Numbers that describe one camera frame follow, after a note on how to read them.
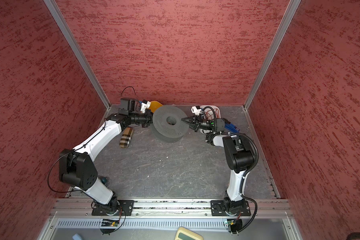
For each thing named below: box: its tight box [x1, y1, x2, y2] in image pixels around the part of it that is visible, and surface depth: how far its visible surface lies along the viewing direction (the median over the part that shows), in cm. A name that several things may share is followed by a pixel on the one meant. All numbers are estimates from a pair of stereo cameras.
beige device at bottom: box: [174, 226, 204, 240], surface depth 67 cm
